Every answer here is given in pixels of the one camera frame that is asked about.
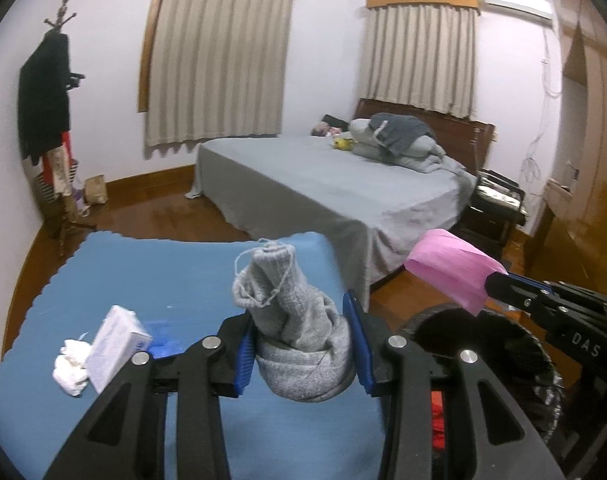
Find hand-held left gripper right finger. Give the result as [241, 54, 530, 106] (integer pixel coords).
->
[342, 289, 567, 480]

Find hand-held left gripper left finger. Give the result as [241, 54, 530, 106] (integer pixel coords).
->
[44, 312, 257, 480]

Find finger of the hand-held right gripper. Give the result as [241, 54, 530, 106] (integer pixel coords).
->
[503, 271, 607, 307]
[485, 271, 554, 314]

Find black bin with black bag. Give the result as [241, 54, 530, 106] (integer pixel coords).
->
[396, 302, 564, 480]

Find pink face mask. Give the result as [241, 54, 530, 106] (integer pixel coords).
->
[403, 228, 509, 317]

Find grey knit sock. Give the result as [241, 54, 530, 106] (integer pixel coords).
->
[232, 240, 357, 403]

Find red cloth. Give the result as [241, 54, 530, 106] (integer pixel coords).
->
[430, 390, 447, 453]

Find black folding chair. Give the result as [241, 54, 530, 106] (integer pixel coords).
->
[466, 169, 529, 246]

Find blue scalloped mat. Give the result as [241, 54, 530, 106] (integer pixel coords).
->
[0, 231, 384, 480]

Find white cardboard box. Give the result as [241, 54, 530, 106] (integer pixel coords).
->
[86, 305, 153, 395]

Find wooden wardrobe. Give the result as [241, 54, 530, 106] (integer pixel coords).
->
[526, 0, 607, 306]

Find wooden headboard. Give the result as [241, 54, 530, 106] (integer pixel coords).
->
[353, 98, 497, 176]

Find grey folded duvet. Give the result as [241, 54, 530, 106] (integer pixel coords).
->
[348, 117, 477, 175]

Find white crumpled tissue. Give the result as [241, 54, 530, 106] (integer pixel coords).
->
[52, 339, 92, 398]

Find bed with grey sheet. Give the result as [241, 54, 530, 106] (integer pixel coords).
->
[185, 135, 477, 306]

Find dark grey garment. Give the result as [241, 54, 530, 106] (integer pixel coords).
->
[371, 113, 437, 156]

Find wooden coat rack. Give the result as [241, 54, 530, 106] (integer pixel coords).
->
[44, 2, 97, 261]

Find brown paper bag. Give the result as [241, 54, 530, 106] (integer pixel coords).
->
[84, 174, 108, 206]

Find narrow beige curtain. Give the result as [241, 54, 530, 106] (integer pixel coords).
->
[366, 4, 477, 118]

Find striped basket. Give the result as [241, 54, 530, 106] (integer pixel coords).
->
[34, 160, 79, 217]

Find floral cloth bag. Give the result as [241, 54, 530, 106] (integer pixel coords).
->
[41, 145, 77, 198]

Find white air conditioner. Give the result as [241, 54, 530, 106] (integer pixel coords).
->
[481, 0, 554, 23]

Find short wooden pelmet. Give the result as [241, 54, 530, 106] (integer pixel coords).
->
[366, 0, 480, 11]

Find wide beige curtain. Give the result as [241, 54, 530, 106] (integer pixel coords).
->
[144, 0, 294, 148]

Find black coat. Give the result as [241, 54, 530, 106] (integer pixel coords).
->
[18, 32, 72, 166]

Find white wall cables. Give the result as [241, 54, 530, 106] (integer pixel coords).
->
[523, 25, 560, 186]

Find wooden window frame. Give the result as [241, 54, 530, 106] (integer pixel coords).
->
[138, 0, 167, 113]

